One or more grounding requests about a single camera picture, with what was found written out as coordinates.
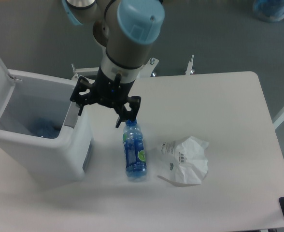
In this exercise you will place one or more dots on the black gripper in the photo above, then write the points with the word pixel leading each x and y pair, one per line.
pixel 110 88

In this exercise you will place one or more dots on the white push-lid trash can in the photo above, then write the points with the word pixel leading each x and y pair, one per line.
pixel 40 127

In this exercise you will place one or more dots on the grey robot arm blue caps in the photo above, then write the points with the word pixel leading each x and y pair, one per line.
pixel 126 30

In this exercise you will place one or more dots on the blue plastic water bottle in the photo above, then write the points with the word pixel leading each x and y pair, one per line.
pixel 136 167

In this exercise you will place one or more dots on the crumpled white paper wrapper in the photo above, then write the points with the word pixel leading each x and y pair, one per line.
pixel 183 162

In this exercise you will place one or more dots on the blue plastic bag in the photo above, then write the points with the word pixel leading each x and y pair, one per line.
pixel 269 10

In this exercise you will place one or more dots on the white metal base frame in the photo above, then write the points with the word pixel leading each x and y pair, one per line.
pixel 149 69

